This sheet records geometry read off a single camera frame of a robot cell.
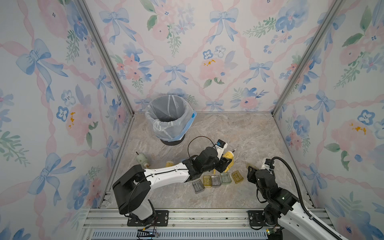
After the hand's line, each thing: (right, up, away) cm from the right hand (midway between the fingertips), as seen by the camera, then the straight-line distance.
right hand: (252, 168), depth 82 cm
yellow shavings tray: (-7, -7, +5) cm, 11 cm away
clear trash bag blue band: (-48, +30, +18) cm, 60 cm away
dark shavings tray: (-30, -10, +1) cm, 32 cm away
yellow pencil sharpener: (-14, +9, -7) cm, 18 cm away
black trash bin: (-47, +12, +20) cm, 52 cm away
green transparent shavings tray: (-13, -8, +5) cm, 16 cm away
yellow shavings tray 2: (-1, +1, 0) cm, 1 cm away
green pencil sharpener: (-61, +4, +3) cm, 62 cm away
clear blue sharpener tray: (-20, -8, +4) cm, 22 cm away
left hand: (-14, +7, -6) cm, 17 cm away
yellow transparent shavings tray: (-24, -8, +4) cm, 26 cm away
